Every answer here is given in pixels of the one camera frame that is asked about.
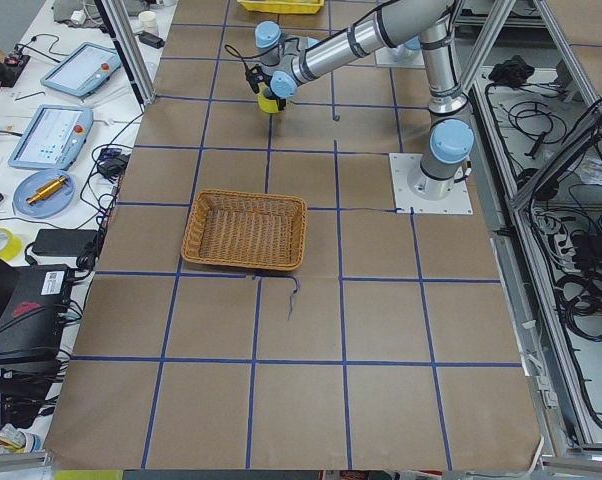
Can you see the upper teach pendant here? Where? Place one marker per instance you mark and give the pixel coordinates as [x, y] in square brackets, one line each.
[84, 71]

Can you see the lower teach pendant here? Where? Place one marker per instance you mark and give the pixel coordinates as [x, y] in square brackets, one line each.
[53, 138]

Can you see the brown wicker basket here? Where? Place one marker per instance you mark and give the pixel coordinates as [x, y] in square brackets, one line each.
[246, 230]

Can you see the yellow plastic basket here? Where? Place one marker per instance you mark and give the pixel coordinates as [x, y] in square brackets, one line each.
[283, 7]

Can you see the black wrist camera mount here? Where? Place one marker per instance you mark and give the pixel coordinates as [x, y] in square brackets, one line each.
[255, 78]

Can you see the spare yellow tape roll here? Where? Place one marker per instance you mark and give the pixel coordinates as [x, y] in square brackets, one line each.
[10, 245]

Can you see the black glove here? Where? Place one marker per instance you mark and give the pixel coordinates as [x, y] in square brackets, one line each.
[513, 72]

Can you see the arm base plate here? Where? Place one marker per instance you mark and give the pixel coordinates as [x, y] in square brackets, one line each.
[401, 57]
[416, 193]

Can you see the teach pendant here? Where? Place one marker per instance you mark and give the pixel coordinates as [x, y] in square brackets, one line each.
[53, 138]
[84, 71]

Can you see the black power adapter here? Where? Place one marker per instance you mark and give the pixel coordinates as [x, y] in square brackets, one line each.
[63, 242]

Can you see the brass cylinder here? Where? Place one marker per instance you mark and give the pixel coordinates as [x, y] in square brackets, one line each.
[47, 190]

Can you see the aluminium frame post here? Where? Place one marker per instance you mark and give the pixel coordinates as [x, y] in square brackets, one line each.
[114, 16]

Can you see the blue plate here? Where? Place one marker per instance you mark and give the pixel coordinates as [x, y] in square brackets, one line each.
[47, 208]

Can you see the white paper cup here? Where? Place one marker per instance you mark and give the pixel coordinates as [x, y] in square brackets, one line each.
[148, 22]

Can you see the black computer box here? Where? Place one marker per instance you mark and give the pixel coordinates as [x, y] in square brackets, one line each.
[33, 300]

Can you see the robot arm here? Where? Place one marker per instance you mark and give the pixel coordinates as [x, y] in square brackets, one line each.
[285, 62]

